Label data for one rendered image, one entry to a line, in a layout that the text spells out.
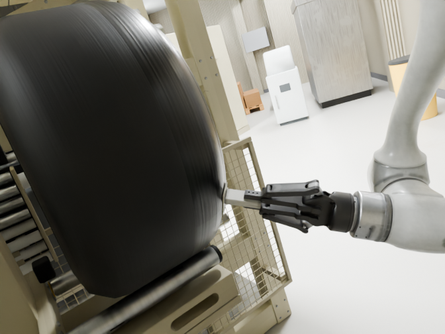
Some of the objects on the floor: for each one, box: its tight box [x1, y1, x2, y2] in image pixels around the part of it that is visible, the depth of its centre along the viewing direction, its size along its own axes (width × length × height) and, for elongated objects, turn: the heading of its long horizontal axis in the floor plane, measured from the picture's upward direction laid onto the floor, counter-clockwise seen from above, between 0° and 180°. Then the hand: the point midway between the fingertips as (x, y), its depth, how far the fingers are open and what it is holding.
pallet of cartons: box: [236, 82, 264, 115], centre depth 919 cm, size 93×131×77 cm
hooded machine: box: [263, 45, 309, 127], centre depth 627 cm, size 69×59×129 cm
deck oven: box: [291, 0, 373, 109], centre depth 685 cm, size 157×122×203 cm
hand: (243, 198), depth 68 cm, fingers closed
